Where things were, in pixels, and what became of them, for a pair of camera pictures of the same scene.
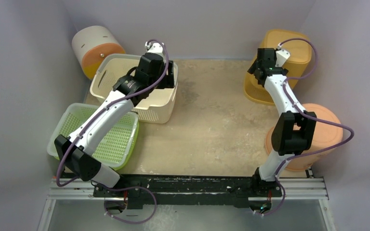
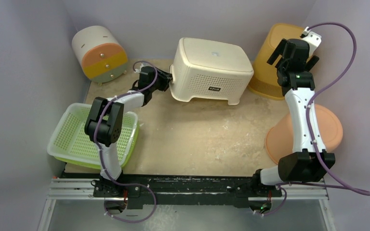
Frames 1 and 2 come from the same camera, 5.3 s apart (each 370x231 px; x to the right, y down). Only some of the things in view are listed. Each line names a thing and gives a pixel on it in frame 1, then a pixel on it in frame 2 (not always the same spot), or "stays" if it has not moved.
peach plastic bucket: (328, 136) stays
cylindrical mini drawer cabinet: (90, 44) stays
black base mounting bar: (140, 189) stays
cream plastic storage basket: (157, 107) → (209, 68)
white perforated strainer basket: (115, 148) stays
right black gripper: (257, 64) → (285, 49)
